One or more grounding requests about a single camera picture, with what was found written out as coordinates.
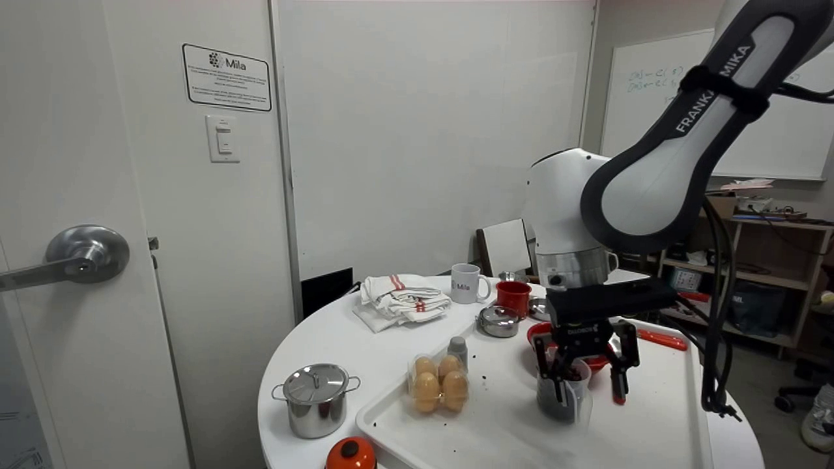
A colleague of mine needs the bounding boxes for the red handled fork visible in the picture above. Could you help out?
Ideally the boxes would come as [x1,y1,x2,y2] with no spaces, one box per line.
[639,327,691,352]

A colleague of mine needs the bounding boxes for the small steel lidded bowl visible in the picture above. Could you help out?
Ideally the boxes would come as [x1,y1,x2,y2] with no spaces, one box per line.
[476,304,519,338]

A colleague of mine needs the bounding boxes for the door handle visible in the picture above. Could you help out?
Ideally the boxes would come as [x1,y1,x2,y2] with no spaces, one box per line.
[0,223,131,292]

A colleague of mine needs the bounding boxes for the steel pot with lid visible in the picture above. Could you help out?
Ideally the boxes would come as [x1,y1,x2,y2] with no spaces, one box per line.
[270,362,361,441]

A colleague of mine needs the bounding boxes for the wooden shelf unit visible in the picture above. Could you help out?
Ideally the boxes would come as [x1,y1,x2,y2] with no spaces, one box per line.
[656,193,830,349]

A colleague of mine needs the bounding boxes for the white mug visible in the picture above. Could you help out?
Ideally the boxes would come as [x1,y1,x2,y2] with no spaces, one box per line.
[450,263,493,304]

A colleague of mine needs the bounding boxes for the small salt shaker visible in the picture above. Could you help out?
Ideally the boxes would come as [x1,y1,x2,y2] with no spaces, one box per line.
[447,335,466,368]

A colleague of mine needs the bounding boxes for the red bowl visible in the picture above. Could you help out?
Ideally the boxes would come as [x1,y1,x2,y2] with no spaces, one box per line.
[526,323,610,372]

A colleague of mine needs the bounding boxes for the whiteboard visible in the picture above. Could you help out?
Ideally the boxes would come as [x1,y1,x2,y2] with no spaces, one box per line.
[602,0,834,180]

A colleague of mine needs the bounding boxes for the white sneaker foot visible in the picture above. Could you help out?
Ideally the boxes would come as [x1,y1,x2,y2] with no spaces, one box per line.
[799,386,834,452]

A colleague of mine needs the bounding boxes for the white red striped cloth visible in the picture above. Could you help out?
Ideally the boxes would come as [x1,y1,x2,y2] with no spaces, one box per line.
[356,274,450,334]

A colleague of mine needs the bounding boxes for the light switch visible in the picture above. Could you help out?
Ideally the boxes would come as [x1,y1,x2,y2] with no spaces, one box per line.
[205,114,238,163]

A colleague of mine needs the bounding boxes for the red cup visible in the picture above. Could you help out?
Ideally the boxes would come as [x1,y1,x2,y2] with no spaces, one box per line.
[496,280,532,317]

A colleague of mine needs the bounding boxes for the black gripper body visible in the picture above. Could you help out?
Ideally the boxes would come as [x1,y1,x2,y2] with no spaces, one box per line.
[548,279,674,349]

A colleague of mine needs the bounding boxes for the orange round object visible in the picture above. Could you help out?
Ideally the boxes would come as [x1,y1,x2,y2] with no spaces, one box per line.
[326,434,378,469]

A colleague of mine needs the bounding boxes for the bag of bread rolls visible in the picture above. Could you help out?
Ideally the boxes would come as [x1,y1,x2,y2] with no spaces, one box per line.
[406,353,469,413]

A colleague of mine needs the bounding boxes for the wall sign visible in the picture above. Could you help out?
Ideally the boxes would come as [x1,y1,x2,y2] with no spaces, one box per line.
[182,43,270,112]

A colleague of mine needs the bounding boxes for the white plastic tray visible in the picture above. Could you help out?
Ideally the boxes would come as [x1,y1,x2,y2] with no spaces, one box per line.
[356,325,714,469]

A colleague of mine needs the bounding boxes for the white board leaning on wall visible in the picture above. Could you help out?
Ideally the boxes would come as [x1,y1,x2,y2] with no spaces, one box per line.
[483,219,528,276]

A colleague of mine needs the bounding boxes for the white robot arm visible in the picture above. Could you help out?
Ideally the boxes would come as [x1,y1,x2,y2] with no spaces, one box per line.
[524,0,834,256]

